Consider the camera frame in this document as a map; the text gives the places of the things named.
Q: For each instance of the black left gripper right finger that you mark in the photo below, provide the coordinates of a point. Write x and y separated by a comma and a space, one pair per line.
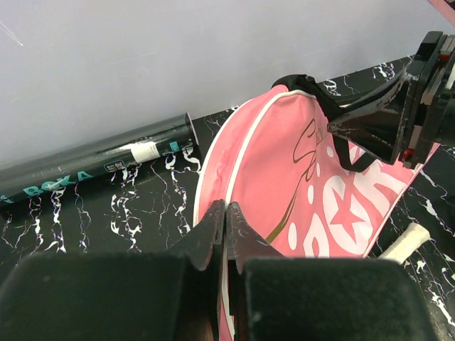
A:
273, 297

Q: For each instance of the pink racket bag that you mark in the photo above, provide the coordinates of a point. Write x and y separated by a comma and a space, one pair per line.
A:
303, 194

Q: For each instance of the black shuttlecock tube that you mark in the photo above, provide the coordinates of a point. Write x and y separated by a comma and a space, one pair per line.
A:
46, 174

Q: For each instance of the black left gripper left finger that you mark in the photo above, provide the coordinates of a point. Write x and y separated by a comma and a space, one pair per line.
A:
168, 295

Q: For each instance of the pink racket white grip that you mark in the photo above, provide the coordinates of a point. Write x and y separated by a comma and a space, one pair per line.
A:
406, 244

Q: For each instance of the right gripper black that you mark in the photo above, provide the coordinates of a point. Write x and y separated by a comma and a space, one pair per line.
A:
418, 104

